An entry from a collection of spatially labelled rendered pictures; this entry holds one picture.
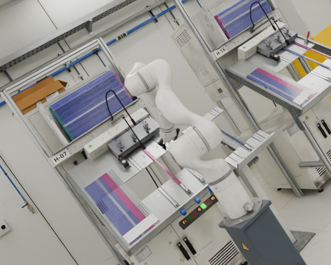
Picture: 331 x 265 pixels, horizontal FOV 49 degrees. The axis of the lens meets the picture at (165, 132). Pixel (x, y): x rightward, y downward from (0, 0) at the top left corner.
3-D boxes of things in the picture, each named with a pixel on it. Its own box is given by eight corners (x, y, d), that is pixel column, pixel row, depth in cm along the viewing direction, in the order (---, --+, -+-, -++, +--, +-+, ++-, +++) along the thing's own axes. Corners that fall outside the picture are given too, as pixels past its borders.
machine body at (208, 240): (255, 261, 255) (206, 187, 250) (179, 334, 232) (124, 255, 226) (213, 245, 316) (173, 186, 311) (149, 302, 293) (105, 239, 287)
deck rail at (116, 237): (132, 254, 201) (130, 250, 197) (129, 256, 201) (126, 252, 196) (70, 176, 242) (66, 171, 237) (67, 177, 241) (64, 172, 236)
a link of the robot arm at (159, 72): (196, 164, 157) (227, 142, 158) (194, 156, 146) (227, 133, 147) (136, 81, 175) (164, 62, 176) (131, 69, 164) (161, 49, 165)
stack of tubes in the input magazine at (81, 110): (134, 100, 255) (112, 68, 253) (72, 140, 238) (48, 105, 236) (130, 103, 267) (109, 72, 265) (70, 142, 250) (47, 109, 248)
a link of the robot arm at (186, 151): (235, 171, 150) (204, 122, 148) (198, 196, 149) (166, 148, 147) (227, 167, 162) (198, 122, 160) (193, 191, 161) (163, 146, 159)
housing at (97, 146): (152, 126, 262) (148, 113, 252) (94, 165, 246) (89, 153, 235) (145, 120, 267) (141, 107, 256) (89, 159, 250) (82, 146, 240)
